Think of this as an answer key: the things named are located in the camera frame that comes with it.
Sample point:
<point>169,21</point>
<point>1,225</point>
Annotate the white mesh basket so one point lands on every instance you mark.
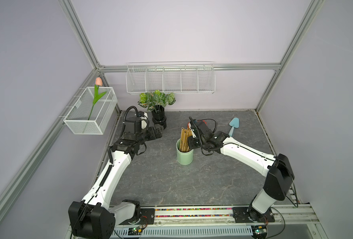
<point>77,117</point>

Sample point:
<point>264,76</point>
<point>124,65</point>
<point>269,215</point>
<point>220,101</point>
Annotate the white wire wall shelf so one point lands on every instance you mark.
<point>189,77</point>

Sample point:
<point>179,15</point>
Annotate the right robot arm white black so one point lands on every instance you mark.
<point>277,170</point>

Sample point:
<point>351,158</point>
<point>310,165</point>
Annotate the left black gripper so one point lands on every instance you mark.
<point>158,132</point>

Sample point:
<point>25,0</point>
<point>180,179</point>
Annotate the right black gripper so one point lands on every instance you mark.
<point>191,145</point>

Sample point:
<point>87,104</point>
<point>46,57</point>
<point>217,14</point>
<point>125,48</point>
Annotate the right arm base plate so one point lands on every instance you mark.
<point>249,215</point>

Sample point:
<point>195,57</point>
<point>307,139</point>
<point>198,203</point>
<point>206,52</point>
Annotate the bundle of brown paper straws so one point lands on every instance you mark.
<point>183,143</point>

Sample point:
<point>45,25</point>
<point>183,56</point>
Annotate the mint green storage cup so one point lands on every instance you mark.
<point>183,158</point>

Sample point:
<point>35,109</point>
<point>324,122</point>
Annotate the aluminium front rail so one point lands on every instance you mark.
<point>214,215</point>

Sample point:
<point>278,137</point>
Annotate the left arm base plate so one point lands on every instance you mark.
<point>146,217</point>

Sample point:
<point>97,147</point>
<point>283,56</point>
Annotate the teal small spatula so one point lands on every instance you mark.
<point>234,123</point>

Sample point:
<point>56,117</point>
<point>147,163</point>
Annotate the green artificial plant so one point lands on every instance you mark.
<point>156,101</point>

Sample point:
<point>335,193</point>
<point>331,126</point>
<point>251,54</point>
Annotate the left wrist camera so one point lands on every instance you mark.
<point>135,124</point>

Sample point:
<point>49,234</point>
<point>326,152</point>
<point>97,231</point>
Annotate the pink artificial tulip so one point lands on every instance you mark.
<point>97,95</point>

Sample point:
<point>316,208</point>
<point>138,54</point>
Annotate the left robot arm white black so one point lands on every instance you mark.
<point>91,218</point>

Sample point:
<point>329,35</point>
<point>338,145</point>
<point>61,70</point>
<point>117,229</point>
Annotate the black plant pot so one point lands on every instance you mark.
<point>159,117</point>

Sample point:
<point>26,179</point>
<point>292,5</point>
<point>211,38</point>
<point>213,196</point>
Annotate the red hand-shaped scraper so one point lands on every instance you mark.
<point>204,121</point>

